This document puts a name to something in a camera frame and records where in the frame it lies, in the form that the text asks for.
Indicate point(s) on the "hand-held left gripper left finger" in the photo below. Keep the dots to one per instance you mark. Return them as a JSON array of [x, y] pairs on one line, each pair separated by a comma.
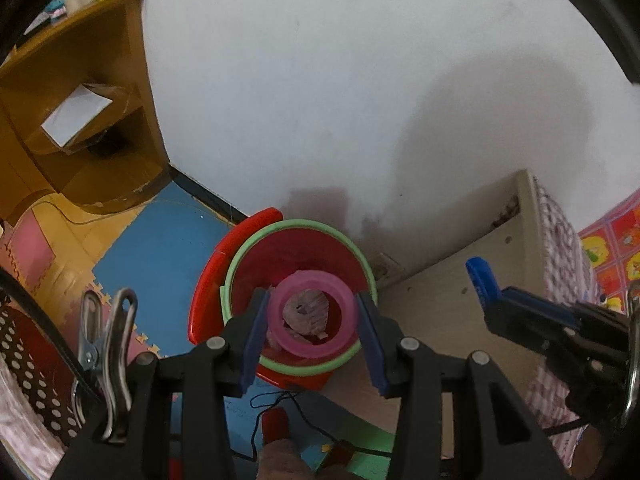
[[255, 340]]

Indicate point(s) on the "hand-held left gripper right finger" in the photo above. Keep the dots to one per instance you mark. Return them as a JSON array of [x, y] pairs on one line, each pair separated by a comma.
[[372, 345]]

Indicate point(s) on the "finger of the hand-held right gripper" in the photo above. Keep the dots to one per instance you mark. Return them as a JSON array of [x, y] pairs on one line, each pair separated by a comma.
[[482, 280], [525, 332]]

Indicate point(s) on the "pink tape roll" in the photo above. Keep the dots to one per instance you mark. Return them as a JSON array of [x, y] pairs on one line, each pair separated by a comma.
[[350, 310]]

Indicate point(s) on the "red bin with green rim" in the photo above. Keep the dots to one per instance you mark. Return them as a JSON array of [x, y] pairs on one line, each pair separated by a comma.
[[260, 260]]

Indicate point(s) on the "metal spring clip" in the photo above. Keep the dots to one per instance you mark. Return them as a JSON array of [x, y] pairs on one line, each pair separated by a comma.
[[634, 360], [120, 360]]

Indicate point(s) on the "patchwork heart bed sheet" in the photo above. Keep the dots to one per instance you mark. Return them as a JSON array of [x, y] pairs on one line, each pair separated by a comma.
[[560, 240]]

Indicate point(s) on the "colourful foam floor mat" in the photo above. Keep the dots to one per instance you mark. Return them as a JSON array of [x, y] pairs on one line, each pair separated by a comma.
[[165, 260]]

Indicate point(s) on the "person's pink fleece leg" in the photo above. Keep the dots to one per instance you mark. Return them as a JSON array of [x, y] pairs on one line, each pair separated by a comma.
[[280, 460]]

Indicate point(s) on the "red yellow floral printed blanket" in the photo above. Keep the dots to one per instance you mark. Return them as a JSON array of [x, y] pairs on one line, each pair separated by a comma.
[[615, 245]]

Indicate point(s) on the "brown polka-dot cloth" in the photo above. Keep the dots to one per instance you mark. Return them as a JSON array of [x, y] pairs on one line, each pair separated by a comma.
[[35, 375]]

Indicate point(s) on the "pale pink cloth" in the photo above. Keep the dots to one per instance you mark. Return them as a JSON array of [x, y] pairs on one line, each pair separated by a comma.
[[20, 435]]

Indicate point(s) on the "white paper sheet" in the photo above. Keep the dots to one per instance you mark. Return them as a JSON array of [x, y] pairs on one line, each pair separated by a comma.
[[75, 115]]

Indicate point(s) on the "wooden desk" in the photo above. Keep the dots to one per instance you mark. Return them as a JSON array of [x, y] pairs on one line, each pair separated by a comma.
[[130, 60]]

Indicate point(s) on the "beige wooden bed frame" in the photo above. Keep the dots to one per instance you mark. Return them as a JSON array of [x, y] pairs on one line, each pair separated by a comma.
[[450, 285]]

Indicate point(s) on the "white wall socket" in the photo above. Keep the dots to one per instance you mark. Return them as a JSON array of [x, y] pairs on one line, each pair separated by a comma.
[[387, 265]]

